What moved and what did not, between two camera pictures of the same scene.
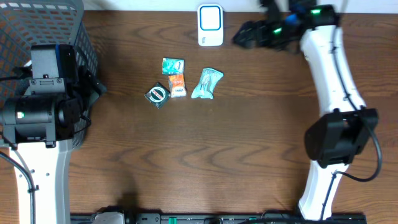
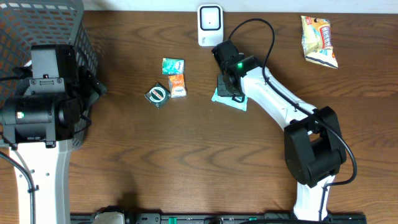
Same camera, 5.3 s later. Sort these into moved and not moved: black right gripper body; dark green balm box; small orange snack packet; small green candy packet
Moved: black right gripper body
Not moved: dark green balm box; small green candy packet; small orange snack packet
